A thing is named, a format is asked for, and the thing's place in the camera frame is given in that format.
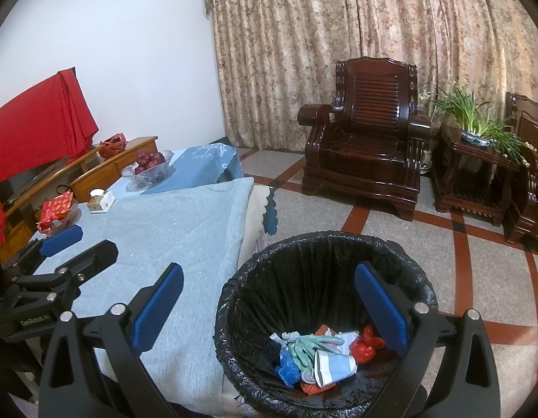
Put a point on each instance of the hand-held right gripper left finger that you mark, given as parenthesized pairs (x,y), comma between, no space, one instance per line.
(158,309)

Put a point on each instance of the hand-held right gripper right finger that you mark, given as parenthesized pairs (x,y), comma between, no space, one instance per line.
(382,309)

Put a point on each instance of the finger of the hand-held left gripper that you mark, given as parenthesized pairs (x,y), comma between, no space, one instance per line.
(94,257)
(60,239)

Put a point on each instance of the red plastic bag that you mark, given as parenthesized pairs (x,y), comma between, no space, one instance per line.
(362,348)

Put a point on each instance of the small white carton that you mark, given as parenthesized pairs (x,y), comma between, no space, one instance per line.
(349,340)

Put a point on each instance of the orange foam net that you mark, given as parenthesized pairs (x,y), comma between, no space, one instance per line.
(324,329)
(314,389)

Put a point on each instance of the white blue paper cup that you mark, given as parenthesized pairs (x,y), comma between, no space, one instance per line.
(334,368)

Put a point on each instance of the trash bin with black bag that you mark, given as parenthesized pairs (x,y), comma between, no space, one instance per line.
(304,278)

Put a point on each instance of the green rubber glove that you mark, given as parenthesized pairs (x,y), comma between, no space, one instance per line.
(306,350)

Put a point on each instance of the blue plastic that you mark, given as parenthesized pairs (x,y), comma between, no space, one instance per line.
(288,370)

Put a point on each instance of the white napkin box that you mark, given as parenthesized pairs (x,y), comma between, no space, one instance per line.
(102,202)

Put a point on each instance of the black television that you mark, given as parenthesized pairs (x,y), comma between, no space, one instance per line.
(29,180)

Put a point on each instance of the grey-blue tablecloth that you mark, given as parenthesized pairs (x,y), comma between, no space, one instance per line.
(173,226)

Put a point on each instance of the light wooden cabinet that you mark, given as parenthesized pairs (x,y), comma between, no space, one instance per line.
(108,167)

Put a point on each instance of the glass fruit bowl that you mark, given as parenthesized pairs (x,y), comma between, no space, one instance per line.
(147,181)

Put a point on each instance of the red apple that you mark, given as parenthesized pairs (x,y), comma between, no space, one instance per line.
(143,156)
(140,169)
(156,160)

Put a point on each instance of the red basket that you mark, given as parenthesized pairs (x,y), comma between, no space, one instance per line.
(113,147)

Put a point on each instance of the red cloth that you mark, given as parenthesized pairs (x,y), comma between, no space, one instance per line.
(38,122)

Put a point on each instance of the cream scalloped tablecloth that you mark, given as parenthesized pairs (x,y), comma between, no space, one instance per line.
(258,213)

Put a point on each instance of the blue plastic bag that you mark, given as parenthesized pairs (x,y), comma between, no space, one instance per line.
(199,165)

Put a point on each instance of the dark wooden side table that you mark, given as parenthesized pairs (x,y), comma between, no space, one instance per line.
(469,183)

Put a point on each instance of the dark wooden armchair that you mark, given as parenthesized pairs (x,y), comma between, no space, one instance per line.
(530,209)
(360,156)

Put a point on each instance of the potted green plant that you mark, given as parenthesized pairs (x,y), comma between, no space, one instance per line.
(476,139)

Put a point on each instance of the beige floral curtain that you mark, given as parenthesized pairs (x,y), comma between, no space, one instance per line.
(317,52)

